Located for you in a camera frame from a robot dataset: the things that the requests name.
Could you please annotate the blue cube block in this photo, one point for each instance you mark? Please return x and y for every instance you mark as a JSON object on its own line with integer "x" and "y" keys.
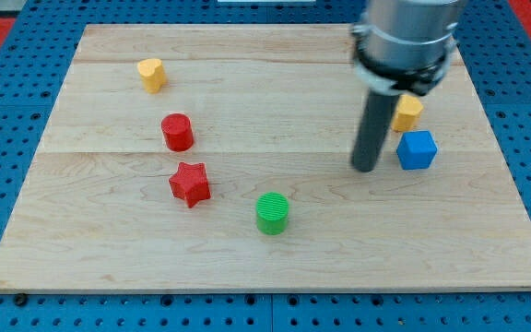
{"x": 416, "y": 150}

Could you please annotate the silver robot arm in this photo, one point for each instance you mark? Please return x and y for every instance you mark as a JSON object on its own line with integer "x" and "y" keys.
{"x": 400, "y": 46}

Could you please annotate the yellow heart block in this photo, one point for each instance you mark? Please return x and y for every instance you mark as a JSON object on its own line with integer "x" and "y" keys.
{"x": 152, "y": 74}

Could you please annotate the red star block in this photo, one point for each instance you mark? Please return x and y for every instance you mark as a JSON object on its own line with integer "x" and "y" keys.
{"x": 190, "y": 183}

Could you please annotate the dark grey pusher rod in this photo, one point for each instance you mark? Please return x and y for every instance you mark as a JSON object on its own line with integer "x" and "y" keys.
{"x": 377, "y": 115}

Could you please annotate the light wooden board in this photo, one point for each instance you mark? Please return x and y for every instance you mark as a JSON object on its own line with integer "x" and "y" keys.
{"x": 273, "y": 108}

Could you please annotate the red cylinder block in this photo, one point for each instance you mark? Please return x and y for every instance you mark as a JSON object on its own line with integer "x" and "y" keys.
{"x": 177, "y": 132}

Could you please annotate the green cylinder block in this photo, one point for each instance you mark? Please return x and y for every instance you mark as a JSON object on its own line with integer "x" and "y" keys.
{"x": 272, "y": 211}

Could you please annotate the yellow hexagon block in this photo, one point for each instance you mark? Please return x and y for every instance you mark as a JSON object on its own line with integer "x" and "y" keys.
{"x": 407, "y": 113}

